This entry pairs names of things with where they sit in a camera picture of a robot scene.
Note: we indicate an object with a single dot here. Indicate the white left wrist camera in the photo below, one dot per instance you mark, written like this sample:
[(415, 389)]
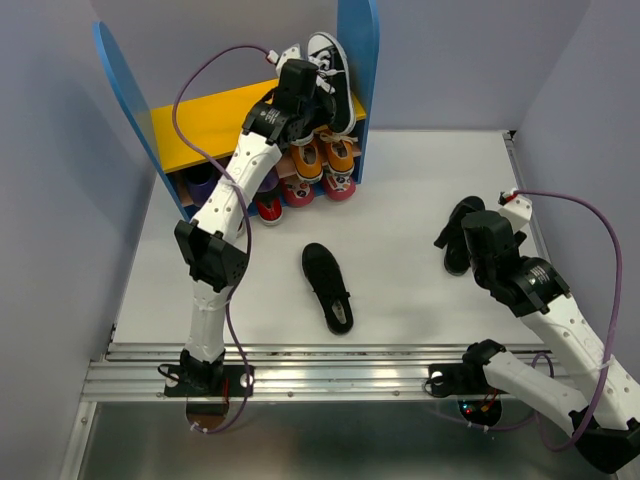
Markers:
[(278, 59)]

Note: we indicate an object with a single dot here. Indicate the right red sneaker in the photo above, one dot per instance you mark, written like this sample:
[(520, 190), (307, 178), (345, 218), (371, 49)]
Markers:
[(269, 208)]

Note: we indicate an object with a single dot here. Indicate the right pink patterned slipper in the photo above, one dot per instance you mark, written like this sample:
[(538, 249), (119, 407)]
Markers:
[(337, 187)]

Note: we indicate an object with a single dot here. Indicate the aluminium rail base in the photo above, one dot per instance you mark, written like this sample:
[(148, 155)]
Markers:
[(284, 373)]

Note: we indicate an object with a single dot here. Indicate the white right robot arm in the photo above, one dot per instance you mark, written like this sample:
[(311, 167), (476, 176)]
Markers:
[(602, 406)]

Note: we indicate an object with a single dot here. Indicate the all black sneaker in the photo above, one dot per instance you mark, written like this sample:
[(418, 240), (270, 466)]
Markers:
[(322, 271), (456, 258)]

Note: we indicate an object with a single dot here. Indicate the orange sneaker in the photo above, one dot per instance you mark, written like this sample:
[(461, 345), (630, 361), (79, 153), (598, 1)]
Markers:
[(307, 162), (339, 152)]

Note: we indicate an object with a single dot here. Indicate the black sneaker white laces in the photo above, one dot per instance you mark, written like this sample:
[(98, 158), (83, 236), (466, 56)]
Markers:
[(328, 55)]

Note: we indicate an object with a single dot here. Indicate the blue yellow shoe shelf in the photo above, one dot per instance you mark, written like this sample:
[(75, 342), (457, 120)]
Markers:
[(213, 122)]

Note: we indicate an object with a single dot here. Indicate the right purple boot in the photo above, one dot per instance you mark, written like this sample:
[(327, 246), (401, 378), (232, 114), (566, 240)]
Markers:
[(270, 182)]

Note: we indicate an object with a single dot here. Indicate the purple boot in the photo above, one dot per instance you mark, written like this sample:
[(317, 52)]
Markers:
[(270, 182), (200, 181)]

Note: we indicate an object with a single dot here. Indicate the left pink patterned slipper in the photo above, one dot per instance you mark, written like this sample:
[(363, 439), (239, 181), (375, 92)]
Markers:
[(296, 192)]

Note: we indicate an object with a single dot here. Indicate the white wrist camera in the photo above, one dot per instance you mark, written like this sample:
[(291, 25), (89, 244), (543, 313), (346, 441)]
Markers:
[(517, 209), (278, 59)]

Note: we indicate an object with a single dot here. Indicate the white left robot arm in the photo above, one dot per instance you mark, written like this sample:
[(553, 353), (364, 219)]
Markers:
[(207, 244)]

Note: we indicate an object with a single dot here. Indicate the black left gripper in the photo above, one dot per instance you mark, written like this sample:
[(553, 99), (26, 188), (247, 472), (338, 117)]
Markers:
[(322, 114)]

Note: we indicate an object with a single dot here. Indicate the pink patterned slipper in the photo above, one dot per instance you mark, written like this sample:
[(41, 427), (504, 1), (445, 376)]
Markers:
[(296, 192), (337, 187)]

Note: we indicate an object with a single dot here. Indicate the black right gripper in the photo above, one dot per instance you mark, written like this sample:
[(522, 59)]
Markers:
[(518, 237)]

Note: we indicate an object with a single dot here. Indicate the left purple boot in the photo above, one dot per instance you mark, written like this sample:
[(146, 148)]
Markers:
[(200, 181)]

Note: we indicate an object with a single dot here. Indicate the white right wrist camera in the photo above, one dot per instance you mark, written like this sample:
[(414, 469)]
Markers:
[(517, 209)]

